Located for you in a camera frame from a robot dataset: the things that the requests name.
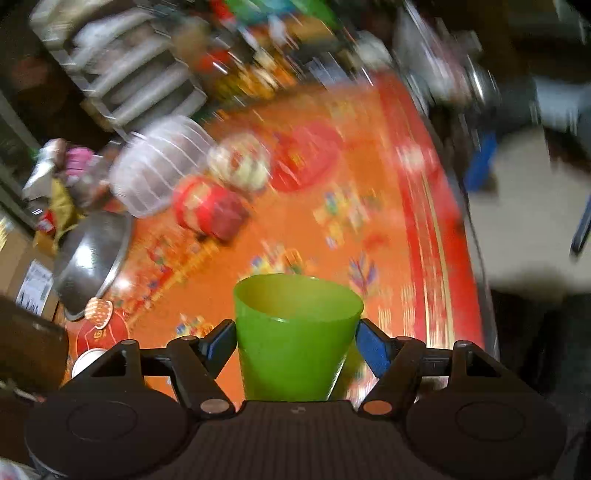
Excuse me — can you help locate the cardboard box with label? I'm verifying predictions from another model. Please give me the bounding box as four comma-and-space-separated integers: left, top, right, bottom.
0, 214, 58, 321

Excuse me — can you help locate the brown thermos jug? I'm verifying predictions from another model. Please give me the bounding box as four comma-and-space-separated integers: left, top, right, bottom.
0, 296, 68, 395

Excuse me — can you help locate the green plastic cup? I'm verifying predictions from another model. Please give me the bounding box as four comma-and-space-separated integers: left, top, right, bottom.
233, 274, 363, 402

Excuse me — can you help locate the clear glass jar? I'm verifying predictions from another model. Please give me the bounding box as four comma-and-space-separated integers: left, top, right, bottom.
207, 132, 270, 192

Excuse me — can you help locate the steel colander bowl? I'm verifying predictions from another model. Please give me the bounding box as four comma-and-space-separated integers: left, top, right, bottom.
53, 211, 134, 322

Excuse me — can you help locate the orange polka dot cupcake liner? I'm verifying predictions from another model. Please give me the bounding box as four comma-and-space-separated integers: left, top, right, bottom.
84, 297, 114, 330

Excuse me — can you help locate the white mesh food cover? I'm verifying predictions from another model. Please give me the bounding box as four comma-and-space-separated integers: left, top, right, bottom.
109, 115, 215, 218

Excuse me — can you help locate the red lidded plastic jar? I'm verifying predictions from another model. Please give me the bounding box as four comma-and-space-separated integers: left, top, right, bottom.
171, 175, 249, 243

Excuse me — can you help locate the white tiered dish rack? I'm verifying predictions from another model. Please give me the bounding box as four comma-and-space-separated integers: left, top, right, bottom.
29, 1, 206, 136

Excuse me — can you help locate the white paper cup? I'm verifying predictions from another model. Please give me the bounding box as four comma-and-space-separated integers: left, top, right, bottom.
71, 348, 107, 378

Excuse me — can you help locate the red floral tablecloth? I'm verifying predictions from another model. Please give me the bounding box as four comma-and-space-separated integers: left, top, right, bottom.
55, 73, 485, 364

